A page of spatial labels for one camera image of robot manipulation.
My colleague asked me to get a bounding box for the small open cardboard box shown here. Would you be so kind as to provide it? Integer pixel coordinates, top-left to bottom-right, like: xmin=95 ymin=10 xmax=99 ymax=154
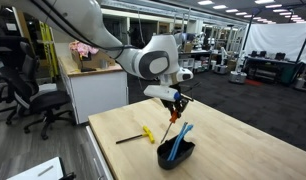
xmin=71 ymin=49 xmax=116 ymax=70

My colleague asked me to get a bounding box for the white cabinet wooden top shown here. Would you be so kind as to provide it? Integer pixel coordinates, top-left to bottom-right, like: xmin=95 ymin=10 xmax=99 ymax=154
xmin=57 ymin=54 xmax=130 ymax=125

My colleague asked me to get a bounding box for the grey mobile robot base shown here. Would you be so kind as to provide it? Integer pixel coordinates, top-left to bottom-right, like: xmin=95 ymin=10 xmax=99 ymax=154
xmin=228 ymin=49 xmax=248 ymax=85
xmin=294 ymin=64 xmax=306 ymax=93
xmin=213 ymin=46 xmax=229 ymax=75

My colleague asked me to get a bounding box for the white shelf unit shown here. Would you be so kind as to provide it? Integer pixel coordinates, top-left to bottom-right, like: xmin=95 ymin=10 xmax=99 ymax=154
xmin=178 ymin=57 xmax=196 ymax=76

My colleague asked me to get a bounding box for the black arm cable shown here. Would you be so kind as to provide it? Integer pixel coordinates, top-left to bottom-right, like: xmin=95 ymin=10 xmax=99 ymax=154
xmin=29 ymin=0 xmax=134 ymax=61

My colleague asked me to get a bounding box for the yellow T-handle hex key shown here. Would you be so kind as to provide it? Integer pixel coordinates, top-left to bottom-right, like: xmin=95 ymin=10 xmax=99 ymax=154
xmin=115 ymin=125 xmax=156 ymax=145

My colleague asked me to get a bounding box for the black plastic bowl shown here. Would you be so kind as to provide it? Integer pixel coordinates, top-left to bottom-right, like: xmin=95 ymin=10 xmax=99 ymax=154
xmin=156 ymin=134 xmax=196 ymax=171

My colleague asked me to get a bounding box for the white wrist camera blue end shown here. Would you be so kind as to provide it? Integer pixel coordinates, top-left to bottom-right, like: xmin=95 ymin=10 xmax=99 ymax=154
xmin=143 ymin=84 xmax=182 ymax=103

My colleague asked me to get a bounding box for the black office chair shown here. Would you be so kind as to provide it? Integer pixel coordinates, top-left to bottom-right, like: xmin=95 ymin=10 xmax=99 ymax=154
xmin=0 ymin=41 xmax=74 ymax=141

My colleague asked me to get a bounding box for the blue marker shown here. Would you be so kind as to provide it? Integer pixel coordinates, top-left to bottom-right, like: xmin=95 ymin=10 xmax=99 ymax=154
xmin=166 ymin=121 xmax=189 ymax=162
xmin=169 ymin=124 xmax=194 ymax=162

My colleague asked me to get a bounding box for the orange handle screwdriver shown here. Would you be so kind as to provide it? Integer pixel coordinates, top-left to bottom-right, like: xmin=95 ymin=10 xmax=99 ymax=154
xmin=160 ymin=110 xmax=180 ymax=145

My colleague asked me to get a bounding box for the black desk with equipment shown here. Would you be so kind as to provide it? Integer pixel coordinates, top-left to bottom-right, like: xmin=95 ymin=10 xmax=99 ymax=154
xmin=244 ymin=50 xmax=296 ymax=84

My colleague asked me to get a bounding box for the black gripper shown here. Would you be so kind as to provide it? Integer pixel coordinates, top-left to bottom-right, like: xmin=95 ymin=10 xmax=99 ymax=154
xmin=160 ymin=84 xmax=191 ymax=119

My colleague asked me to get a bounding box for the pink plush object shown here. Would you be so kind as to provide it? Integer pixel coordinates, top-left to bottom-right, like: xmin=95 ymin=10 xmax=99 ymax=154
xmin=68 ymin=40 xmax=100 ymax=58

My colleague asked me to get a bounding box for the white workbench drawer cabinet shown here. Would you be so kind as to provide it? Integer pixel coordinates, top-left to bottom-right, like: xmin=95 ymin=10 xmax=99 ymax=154
xmin=85 ymin=124 xmax=115 ymax=180

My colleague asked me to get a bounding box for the white backdrop screen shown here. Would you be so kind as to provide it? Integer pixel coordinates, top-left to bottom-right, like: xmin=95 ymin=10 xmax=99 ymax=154
xmin=244 ymin=21 xmax=306 ymax=66

